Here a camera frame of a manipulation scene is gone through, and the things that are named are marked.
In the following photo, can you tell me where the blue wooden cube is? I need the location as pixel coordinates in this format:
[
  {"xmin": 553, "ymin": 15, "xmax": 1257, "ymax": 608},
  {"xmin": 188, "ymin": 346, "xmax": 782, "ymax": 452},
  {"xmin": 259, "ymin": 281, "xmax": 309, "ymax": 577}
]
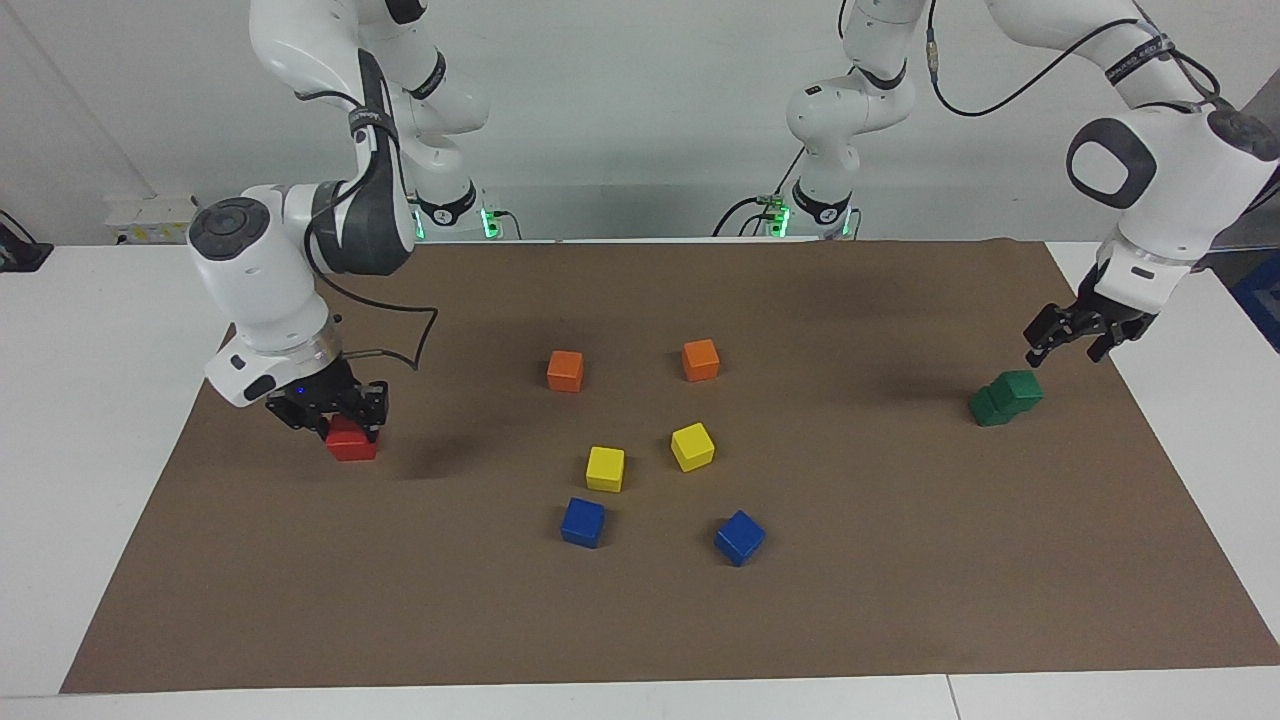
[
  {"xmin": 714, "ymin": 510, "xmax": 767, "ymax": 568},
  {"xmin": 560, "ymin": 497, "xmax": 607, "ymax": 550}
]

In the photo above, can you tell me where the brown paper table mat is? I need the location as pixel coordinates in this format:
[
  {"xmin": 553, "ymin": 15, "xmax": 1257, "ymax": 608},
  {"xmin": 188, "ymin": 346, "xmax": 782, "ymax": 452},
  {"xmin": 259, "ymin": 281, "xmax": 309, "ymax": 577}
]
[{"xmin": 60, "ymin": 238, "xmax": 1280, "ymax": 695}]

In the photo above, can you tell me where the yellow wooden cube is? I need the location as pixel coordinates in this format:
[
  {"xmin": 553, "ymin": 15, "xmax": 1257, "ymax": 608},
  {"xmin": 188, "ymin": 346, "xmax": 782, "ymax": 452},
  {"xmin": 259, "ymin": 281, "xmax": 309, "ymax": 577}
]
[
  {"xmin": 670, "ymin": 422, "xmax": 717, "ymax": 473},
  {"xmin": 585, "ymin": 446, "xmax": 627, "ymax": 494}
]

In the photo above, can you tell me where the white wall power strip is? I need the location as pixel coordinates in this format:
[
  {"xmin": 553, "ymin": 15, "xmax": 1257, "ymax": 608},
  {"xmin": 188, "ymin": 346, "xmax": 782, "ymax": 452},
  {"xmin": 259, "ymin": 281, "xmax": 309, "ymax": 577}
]
[{"xmin": 104, "ymin": 194, "xmax": 202, "ymax": 247}]

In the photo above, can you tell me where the black device on table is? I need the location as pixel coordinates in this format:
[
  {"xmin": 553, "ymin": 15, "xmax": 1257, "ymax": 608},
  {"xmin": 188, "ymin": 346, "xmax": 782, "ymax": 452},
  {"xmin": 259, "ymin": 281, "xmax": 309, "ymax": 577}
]
[{"xmin": 0, "ymin": 209, "xmax": 55, "ymax": 274}]

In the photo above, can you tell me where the black base cable bundle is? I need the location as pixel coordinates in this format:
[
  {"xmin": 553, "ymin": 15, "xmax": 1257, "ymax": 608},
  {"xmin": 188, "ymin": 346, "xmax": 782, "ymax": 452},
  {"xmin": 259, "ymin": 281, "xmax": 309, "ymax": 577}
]
[{"xmin": 711, "ymin": 145, "xmax": 807, "ymax": 240}]

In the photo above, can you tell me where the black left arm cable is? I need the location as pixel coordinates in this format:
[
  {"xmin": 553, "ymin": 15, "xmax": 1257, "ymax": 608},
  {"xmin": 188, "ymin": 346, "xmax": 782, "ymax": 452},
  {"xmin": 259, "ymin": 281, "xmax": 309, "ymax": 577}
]
[{"xmin": 924, "ymin": 0, "xmax": 1227, "ymax": 117}]

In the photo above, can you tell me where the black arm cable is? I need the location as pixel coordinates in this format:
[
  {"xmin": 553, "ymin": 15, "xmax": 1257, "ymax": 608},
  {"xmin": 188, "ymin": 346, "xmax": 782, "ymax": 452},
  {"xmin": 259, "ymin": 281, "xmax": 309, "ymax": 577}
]
[
  {"xmin": 298, "ymin": 45, "xmax": 441, "ymax": 373},
  {"xmin": 924, "ymin": 0, "xmax": 1227, "ymax": 117}
]

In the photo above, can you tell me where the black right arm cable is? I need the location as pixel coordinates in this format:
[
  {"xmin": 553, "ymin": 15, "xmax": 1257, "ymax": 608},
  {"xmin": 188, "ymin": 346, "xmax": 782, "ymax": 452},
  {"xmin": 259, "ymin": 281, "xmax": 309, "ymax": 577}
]
[{"xmin": 298, "ymin": 45, "xmax": 441, "ymax": 373}]

